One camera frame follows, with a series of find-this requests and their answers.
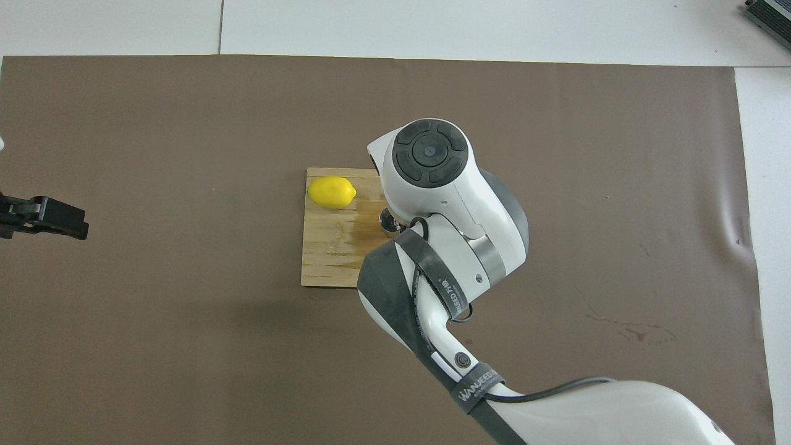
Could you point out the wooden cutting board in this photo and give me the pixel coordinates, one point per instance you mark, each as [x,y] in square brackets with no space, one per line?
[334,247]

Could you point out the yellow lemon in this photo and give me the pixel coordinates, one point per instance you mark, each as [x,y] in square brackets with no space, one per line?
[332,192]

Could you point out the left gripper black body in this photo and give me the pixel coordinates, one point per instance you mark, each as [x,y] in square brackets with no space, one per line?
[15,216]

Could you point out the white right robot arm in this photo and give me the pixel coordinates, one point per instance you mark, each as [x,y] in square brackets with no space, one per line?
[445,198]

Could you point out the brown paper table mat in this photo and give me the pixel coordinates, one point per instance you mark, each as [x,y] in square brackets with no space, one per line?
[185,340]

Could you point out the steel double jigger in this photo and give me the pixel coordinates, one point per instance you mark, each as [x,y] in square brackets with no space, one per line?
[388,227]

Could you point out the grey ribbed metal device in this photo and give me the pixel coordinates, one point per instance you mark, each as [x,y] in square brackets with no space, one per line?
[772,13]

